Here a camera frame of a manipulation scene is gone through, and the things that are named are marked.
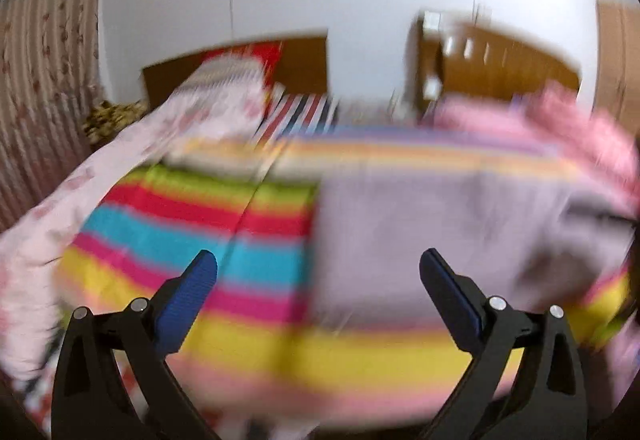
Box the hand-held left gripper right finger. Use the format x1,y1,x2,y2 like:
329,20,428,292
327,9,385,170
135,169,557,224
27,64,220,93
419,247,587,440

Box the floral striped curtain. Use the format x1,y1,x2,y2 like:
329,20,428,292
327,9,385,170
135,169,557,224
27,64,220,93
0,0,110,232

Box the wooden wardrobe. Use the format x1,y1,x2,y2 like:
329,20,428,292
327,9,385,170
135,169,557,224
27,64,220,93
595,0,640,137

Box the floral covered nightstand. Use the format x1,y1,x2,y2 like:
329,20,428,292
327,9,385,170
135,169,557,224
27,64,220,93
337,97,402,125

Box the purple pants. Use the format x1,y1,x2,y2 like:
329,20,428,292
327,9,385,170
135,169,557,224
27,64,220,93
311,167,637,323

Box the leopard print blanket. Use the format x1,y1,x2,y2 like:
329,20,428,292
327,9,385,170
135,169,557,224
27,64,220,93
81,99,149,147

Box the light wooden headboard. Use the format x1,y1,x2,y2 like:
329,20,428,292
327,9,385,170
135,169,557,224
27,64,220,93
411,10,582,117

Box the plaid bed sheet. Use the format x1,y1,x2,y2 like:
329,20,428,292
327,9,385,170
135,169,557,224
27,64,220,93
10,91,342,440

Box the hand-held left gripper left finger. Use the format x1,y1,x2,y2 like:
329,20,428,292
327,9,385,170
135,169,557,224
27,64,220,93
51,249,221,440

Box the red floral pillow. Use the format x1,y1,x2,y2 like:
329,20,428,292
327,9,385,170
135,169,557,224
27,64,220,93
200,41,284,87

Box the colourful striped blanket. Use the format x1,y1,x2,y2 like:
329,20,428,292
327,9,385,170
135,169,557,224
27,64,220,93
54,124,635,423

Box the dark wooden headboard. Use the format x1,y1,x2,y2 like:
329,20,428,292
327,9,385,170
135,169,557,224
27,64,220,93
142,27,329,110

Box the pink floral quilt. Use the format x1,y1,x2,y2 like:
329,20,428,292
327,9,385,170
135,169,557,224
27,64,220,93
0,56,270,383

